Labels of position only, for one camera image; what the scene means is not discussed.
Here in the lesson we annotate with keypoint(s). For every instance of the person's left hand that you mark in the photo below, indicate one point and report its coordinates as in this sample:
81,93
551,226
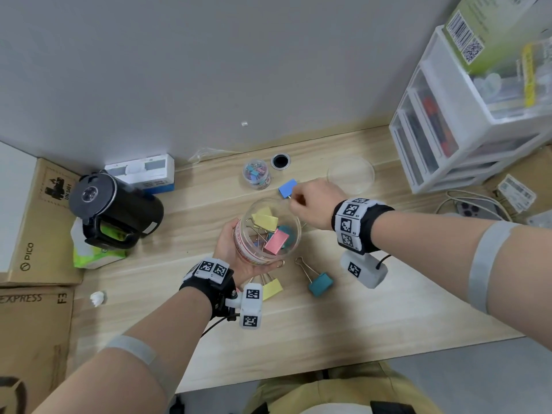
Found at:
224,254

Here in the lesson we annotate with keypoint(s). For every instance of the person's right hand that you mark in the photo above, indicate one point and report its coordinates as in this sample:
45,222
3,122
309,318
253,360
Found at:
319,202

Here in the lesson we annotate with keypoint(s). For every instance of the large clear plastic jar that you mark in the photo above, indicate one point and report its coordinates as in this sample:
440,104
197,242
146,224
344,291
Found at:
246,250

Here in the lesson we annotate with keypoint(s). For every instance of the large blue binder clip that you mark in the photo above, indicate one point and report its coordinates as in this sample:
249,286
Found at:
287,188

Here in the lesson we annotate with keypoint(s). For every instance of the pile of colourful binder clips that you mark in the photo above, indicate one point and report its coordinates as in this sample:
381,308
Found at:
277,242

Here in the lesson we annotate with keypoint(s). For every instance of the large yellow binder clip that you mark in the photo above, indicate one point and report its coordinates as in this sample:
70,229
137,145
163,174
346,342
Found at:
272,290

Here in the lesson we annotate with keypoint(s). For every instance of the small clear plastic jar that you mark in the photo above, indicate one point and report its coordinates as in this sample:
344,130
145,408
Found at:
256,183

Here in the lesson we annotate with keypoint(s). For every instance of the cluster of small colourful clips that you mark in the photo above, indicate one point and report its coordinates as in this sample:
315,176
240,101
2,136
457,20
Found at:
255,171

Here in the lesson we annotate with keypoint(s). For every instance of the large teal binder clip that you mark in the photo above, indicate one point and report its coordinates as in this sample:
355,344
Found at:
321,285

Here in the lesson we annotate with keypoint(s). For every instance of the person's left forearm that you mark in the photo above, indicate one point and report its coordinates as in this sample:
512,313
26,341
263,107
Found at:
164,336

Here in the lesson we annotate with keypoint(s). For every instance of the person's right forearm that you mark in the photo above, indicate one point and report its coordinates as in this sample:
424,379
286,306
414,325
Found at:
422,245

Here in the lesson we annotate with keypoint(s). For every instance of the person's olive trousers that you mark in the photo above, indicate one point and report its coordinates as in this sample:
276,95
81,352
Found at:
345,392

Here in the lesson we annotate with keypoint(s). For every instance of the clear large jar lid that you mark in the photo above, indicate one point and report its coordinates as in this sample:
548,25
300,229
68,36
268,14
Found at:
350,176

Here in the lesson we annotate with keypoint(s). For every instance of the black right wristband with markers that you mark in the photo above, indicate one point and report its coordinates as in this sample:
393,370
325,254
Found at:
379,224

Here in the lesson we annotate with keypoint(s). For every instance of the white and blue box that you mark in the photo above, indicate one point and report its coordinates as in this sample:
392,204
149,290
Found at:
166,176

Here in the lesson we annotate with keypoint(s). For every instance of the black electric kettle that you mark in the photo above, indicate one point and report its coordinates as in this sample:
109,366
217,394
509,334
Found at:
133,211

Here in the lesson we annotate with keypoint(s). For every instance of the clear plastic wrapper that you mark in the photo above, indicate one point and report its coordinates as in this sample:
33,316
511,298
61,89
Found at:
207,154

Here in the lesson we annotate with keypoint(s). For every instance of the crumpled white paper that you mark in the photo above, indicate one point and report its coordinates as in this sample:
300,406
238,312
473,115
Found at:
98,299

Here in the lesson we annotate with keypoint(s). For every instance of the green tissue pack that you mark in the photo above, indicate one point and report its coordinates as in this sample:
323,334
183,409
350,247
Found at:
86,258

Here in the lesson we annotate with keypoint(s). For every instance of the grey smartphone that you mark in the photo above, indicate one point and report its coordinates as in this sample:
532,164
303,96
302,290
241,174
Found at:
470,209

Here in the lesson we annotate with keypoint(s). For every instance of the small brown cardboard box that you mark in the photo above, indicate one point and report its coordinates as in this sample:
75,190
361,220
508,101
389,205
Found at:
43,237

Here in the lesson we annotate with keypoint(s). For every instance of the white plastic drawer unit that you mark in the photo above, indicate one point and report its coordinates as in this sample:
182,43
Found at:
448,73

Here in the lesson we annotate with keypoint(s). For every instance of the large brown cardboard box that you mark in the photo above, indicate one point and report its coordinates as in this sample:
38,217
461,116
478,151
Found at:
34,349

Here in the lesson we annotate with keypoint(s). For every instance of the white cabinet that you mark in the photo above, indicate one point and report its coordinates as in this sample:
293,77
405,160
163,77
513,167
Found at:
15,211

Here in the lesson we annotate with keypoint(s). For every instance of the clear yellow-striped plastic packaging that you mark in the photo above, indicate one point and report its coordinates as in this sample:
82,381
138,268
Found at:
509,90

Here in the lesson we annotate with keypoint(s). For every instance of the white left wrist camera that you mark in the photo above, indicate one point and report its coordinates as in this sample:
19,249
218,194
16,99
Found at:
250,306

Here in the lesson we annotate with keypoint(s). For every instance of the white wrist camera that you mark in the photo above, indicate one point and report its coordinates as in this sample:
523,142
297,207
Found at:
250,306
366,273

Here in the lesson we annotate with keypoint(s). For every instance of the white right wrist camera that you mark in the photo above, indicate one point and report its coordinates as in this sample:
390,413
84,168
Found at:
366,273

